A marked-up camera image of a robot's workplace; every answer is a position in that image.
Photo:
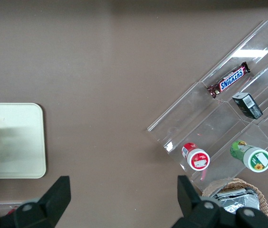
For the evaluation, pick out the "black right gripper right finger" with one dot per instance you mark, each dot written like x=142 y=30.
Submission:
x=195 y=209

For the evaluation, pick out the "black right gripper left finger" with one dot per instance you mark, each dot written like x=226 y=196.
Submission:
x=50 y=204

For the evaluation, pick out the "small light wicker basket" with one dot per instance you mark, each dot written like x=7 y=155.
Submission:
x=262 y=197

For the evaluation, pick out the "cream rectangular tray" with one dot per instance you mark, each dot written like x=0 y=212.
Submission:
x=22 y=142

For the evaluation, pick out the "silver foil packet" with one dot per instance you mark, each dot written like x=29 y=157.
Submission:
x=233 y=199

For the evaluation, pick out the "red jar with white lid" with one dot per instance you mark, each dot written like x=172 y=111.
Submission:
x=197 y=158

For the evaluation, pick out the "green jar with white lid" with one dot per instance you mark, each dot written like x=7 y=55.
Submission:
x=252 y=156

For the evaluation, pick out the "clear acrylic stepped stand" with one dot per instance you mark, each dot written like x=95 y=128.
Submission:
x=191 y=111

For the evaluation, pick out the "small black box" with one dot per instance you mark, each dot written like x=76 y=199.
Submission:
x=248 y=105

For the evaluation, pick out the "Snickers chocolate bar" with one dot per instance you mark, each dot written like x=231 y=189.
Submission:
x=230 y=79

